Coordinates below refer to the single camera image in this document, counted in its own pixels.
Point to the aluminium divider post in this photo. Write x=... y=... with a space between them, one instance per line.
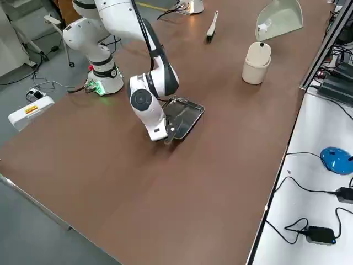
x=325 y=47

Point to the cream plastic dustpan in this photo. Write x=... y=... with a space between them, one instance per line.
x=281 y=19

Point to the blue rounded desk object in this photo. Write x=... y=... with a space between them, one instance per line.
x=336 y=161

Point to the white power strip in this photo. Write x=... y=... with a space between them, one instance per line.
x=36 y=94

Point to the black power adapter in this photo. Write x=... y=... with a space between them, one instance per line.
x=321 y=234
x=346 y=194

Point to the white controller box yellow label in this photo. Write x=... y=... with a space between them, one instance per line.
x=30 y=113

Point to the square metal tray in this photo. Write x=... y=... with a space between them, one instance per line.
x=189 y=111

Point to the black power supply box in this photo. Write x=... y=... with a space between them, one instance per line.
x=344 y=69
x=336 y=89

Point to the crumpled white paper scrap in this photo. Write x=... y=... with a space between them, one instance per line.
x=264 y=26

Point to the white rolling stand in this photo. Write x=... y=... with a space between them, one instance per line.
x=59 y=27

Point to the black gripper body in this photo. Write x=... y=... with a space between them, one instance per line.
x=175 y=124

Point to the cream bin with flip lid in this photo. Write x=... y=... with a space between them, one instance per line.
x=255 y=69

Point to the cream hand brush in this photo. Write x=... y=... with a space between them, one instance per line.
x=211 y=29

